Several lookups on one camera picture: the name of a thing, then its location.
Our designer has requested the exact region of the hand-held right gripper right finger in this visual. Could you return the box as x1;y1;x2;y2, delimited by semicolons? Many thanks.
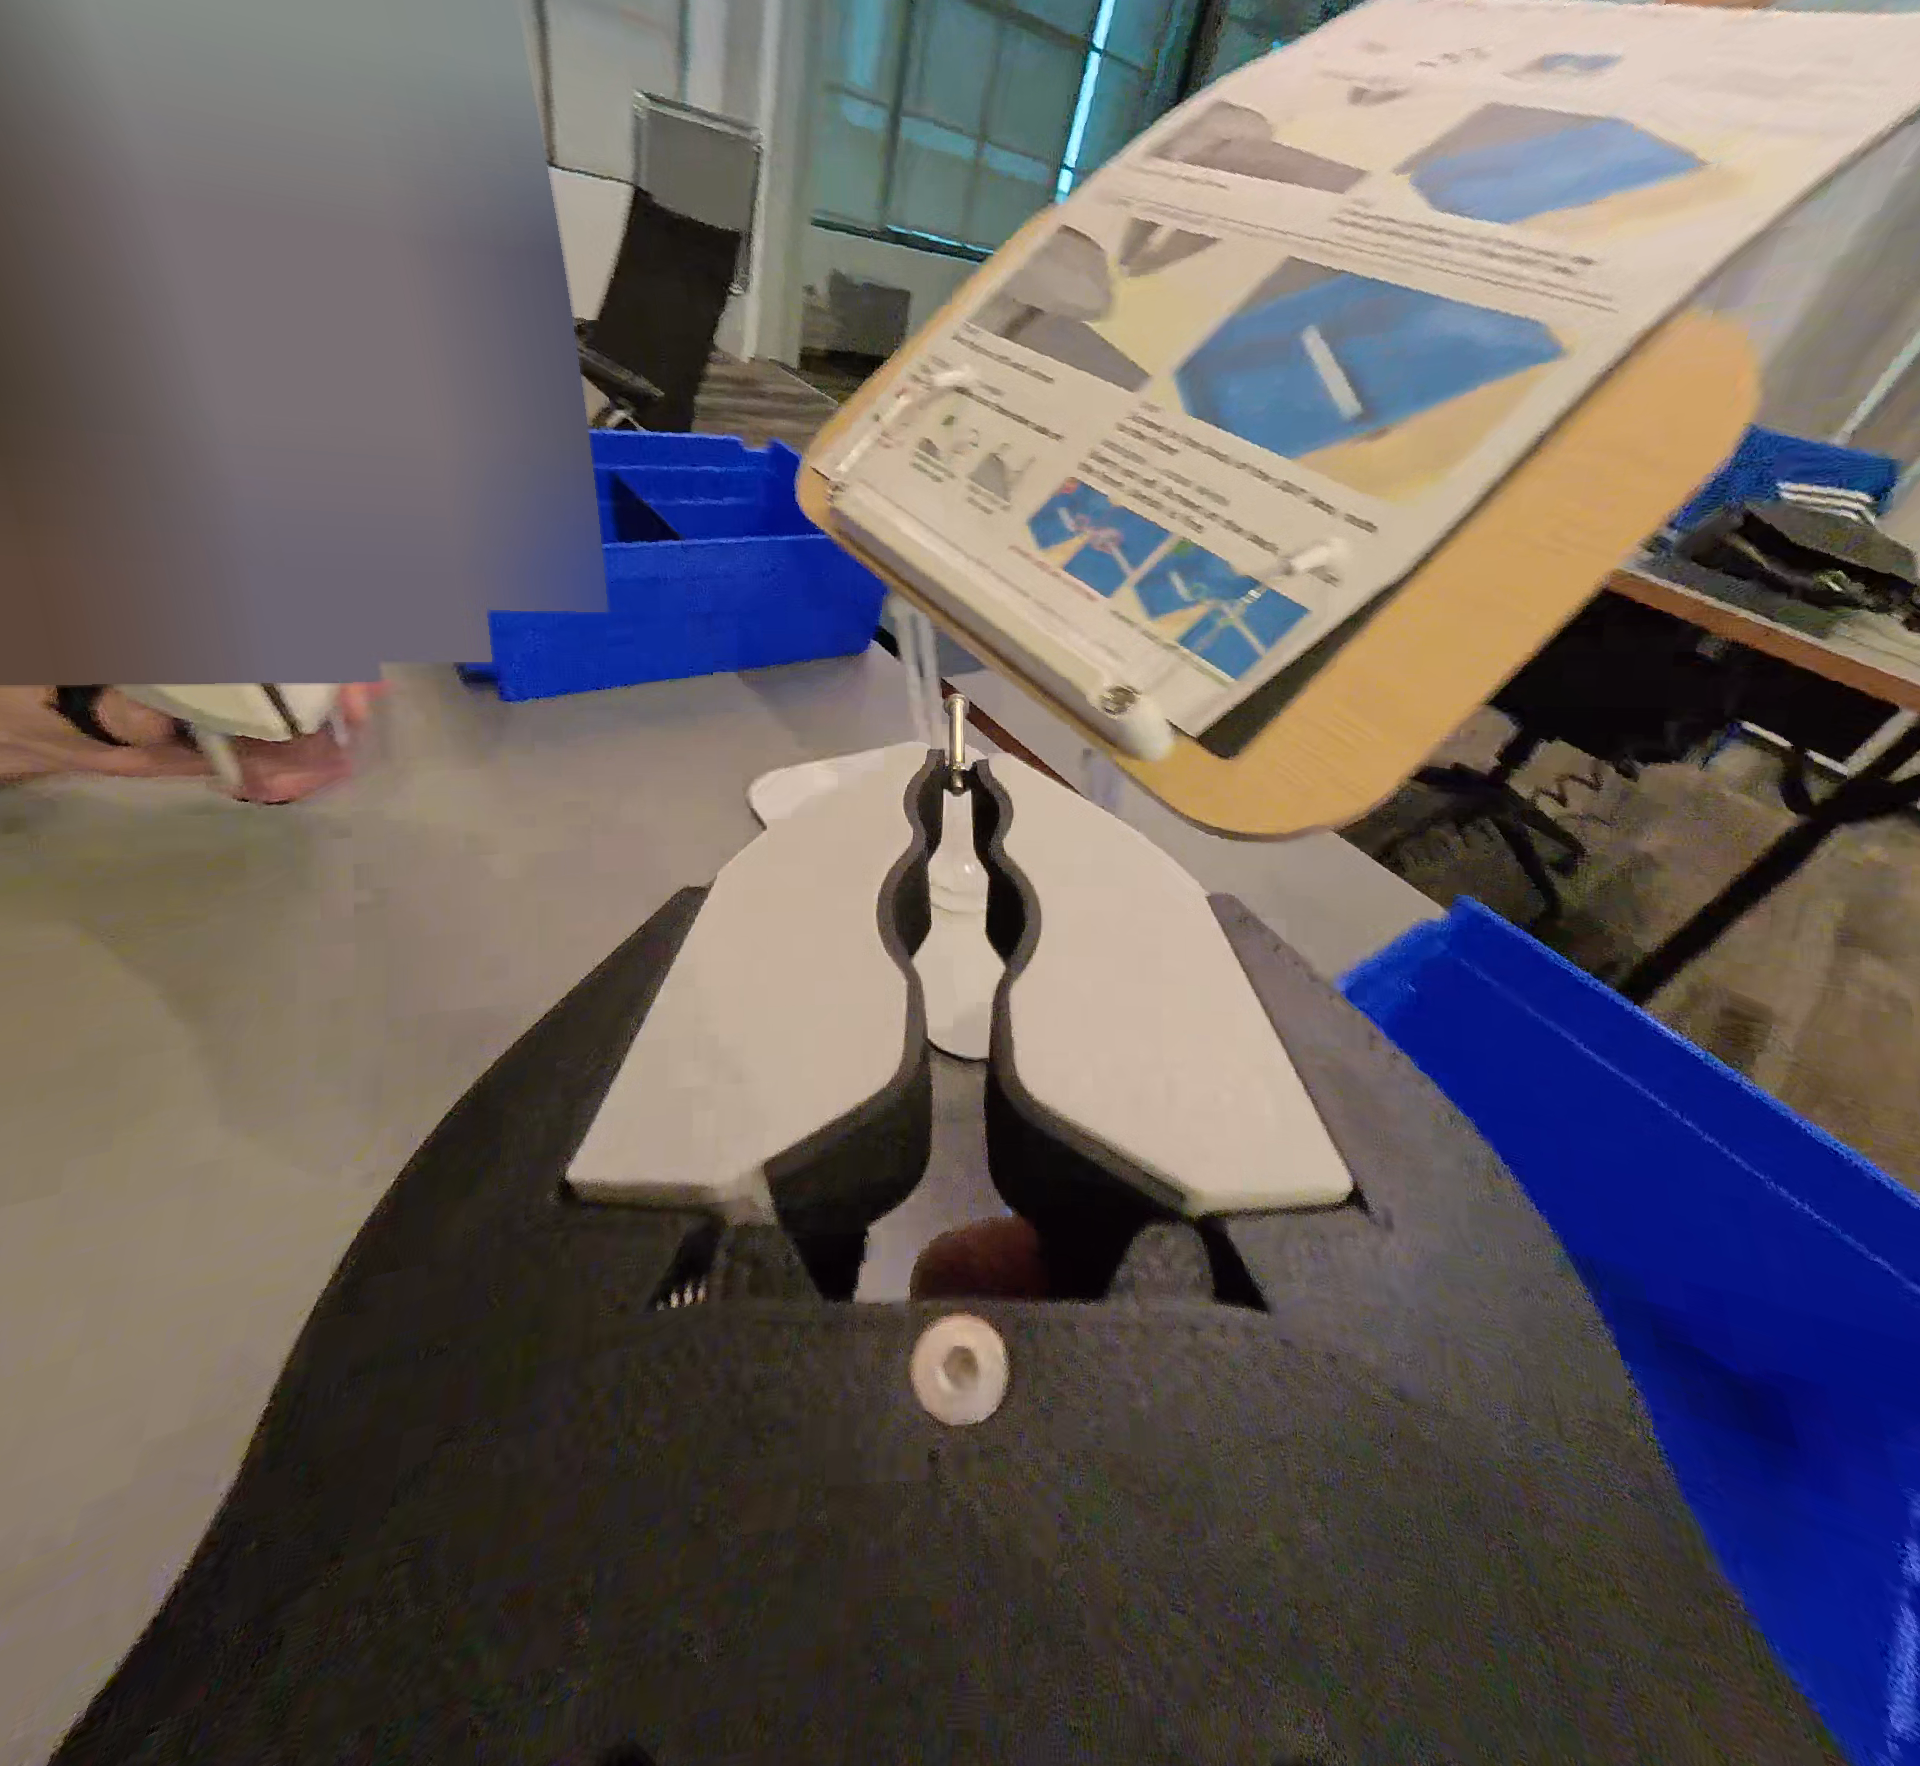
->
970;753;1359;1300

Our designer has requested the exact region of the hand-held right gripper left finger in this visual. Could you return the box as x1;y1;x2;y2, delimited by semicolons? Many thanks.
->
563;742;948;1300

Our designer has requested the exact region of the person's left hand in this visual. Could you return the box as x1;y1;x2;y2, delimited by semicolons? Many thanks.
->
0;687;385;808

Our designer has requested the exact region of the white stand base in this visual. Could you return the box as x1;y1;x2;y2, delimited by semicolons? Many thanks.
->
744;742;1037;1062

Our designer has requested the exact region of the blue plastic bin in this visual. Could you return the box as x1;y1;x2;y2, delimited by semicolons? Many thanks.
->
1671;427;1902;537
1338;895;1920;1766
455;427;889;704

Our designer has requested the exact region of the black office chair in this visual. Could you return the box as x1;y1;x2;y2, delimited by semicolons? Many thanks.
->
1340;595;1652;919
576;92;764;435

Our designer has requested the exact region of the wooden instruction board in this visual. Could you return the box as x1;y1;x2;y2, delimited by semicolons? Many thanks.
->
795;0;1920;840

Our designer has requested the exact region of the wooden top table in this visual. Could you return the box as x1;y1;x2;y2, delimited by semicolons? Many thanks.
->
1611;551;1920;1003

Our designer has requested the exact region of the printed instruction sheet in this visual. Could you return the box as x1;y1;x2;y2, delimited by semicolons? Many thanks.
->
828;0;1920;762

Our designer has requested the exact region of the dark equipment pile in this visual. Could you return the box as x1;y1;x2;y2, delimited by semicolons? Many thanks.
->
1671;483;1920;628

